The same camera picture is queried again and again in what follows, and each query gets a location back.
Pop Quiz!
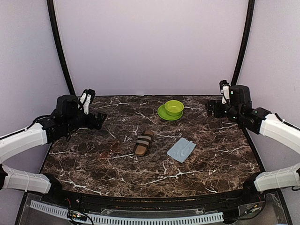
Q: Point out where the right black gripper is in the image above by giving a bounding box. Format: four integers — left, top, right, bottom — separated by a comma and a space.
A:
205, 99, 242, 124

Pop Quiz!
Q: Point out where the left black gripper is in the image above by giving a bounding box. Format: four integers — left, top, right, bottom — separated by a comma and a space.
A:
65, 111, 107, 133

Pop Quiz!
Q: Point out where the light blue cleaning cloth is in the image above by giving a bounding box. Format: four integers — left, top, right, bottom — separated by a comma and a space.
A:
167, 138, 196, 163

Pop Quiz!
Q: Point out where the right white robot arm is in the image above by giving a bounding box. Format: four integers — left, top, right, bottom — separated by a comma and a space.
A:
207, 80, 300, 203

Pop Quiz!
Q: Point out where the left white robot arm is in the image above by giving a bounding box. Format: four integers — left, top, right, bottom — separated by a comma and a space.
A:
0, 89, 106, 204

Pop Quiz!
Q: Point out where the green bowl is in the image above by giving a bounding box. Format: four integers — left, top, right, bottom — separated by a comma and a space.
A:
164, 100, 184, 116

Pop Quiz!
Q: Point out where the green plate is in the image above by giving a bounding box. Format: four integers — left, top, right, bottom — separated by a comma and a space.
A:
157, 105, 183, 121

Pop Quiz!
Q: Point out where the small circuit board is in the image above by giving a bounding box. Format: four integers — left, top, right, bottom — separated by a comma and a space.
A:
67, 210, 87, 222

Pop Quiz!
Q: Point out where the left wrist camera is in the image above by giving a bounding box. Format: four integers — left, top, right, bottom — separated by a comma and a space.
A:
80, 89, 96, 115

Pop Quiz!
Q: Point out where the black table front rail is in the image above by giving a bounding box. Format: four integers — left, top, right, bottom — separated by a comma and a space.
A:
41, 190, 266, 212

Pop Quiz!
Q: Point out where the white slotted cable duct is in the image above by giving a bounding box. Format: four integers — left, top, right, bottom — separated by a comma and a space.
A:
30, 200, 224, 225

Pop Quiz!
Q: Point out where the right black frame post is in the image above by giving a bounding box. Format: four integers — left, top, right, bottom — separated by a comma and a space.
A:
231, 0, 255, 86

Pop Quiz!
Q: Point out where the black frame post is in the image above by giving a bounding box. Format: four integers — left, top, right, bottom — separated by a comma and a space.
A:
46, 0, 75, 95
231, 0, 255, 86

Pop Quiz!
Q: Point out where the left black frame post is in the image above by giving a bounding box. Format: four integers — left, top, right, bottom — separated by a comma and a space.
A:
46, 0, 75, 95

